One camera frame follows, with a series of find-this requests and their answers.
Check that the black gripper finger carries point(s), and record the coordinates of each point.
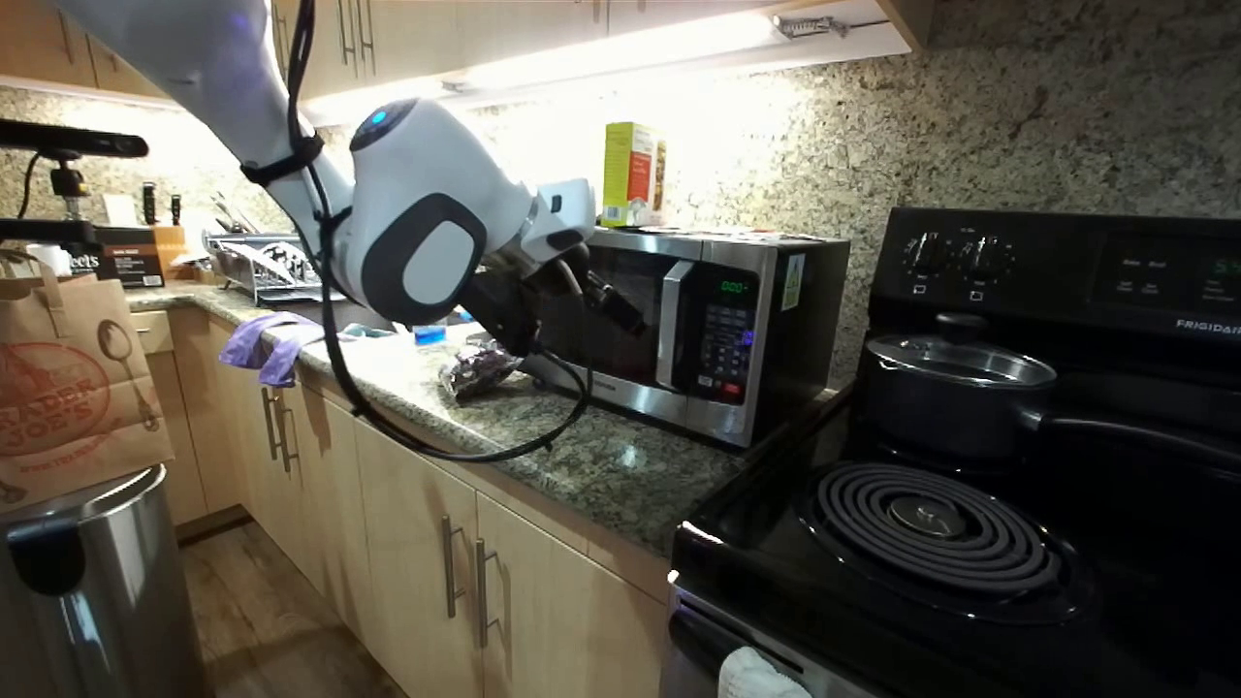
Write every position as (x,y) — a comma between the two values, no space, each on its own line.
(605,299)
(561,360)

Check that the stainless steel microwave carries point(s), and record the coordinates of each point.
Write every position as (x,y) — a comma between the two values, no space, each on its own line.
(732,343)

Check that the green and yellow box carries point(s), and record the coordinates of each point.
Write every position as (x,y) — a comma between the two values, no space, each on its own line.
(628,175)

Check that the under cabinet light strip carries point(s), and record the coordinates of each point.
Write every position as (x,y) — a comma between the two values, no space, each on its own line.
(672,52)

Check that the metal dish rack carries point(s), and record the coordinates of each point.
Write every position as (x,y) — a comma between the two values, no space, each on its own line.
(264,267)

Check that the black bar camera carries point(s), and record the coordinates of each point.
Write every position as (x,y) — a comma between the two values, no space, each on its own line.
(70,138)

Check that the white hanging towel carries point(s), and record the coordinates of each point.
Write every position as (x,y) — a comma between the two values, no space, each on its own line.
(763,678)

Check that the black pot with lid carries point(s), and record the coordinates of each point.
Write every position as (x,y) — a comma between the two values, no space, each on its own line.
(955,395)

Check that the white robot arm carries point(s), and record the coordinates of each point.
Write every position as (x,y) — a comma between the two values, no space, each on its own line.
(429,194)

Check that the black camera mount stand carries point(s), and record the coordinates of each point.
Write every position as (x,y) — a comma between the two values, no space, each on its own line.
(77,233)

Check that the dark snack bag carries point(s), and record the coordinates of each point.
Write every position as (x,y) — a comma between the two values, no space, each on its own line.
(478,368)

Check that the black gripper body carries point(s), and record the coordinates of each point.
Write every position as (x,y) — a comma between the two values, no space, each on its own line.
(526,306)

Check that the brown paper bag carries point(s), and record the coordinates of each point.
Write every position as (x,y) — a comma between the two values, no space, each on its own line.
(70,390)

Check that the black coil burner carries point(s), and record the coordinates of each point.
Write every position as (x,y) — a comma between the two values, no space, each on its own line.
(937,528)

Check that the small brown box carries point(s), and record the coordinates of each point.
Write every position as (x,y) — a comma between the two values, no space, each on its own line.
(167,250)

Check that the black electric stove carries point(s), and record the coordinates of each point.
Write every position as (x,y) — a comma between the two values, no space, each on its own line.
(933,585)

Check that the purple gloves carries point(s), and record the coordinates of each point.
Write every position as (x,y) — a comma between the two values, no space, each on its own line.
(264,346)

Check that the stainless steel trash can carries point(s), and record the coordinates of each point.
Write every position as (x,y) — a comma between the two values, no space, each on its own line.
(97,595)

